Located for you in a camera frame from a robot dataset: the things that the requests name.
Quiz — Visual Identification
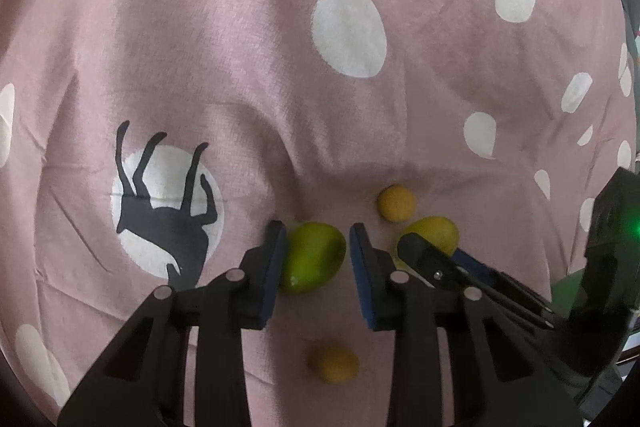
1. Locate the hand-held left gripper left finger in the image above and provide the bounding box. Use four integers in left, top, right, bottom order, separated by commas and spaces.
57, 221, 288, 427

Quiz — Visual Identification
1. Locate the green plastic container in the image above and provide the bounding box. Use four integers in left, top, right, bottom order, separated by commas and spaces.
550, 269, 585, 320

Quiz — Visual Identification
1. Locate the small tan round fruit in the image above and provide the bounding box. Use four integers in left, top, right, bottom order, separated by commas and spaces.
377, 184, 417, 222

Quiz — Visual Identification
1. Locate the yellowish green plum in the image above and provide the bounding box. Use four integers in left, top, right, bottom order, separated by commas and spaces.
397, 216, 460, 258

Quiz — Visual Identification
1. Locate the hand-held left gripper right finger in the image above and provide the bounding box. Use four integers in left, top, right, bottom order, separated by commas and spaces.
349, 223, 585, 427

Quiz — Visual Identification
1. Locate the pink dotted deer-print blanket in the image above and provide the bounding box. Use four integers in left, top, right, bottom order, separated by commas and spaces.
0, 0, 640, 427

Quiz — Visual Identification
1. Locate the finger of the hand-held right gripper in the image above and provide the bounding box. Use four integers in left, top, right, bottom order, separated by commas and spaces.
397, 232, 468, 292
452, 249, 557, 330

